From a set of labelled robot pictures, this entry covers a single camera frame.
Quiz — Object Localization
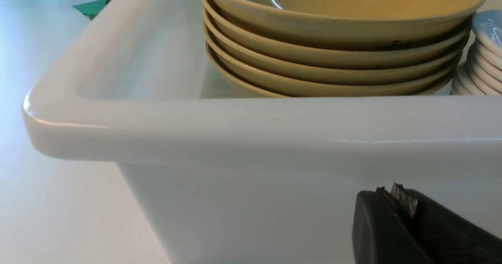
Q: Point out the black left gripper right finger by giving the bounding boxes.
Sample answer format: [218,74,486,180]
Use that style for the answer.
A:
[392,184,502,264]

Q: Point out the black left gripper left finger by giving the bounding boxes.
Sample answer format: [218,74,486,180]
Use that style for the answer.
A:
[352,191,434,264]

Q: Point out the stacked yellow bowl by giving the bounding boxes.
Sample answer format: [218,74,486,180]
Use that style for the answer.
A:
[206,43,288,98]
[203,11,466,85]
[202,0,471,69]
[204,27,459,97]
[212,0,486,51]

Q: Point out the bottom stacked yellow bowl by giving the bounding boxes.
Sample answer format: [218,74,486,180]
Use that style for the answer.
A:
[206,43,288,98]

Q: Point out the top stacked yellow bowl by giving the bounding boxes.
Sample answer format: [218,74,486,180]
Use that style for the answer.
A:
[212,0,486,51]

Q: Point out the large white plastic bin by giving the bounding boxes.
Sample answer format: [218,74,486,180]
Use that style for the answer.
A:
[23,0,501,264]

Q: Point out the stack of white sauce dishes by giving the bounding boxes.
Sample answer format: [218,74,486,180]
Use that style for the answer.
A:
[450,10,502,96]

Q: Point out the green backdrop cloth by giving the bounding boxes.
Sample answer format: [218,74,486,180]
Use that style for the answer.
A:
[73,0,111,20]

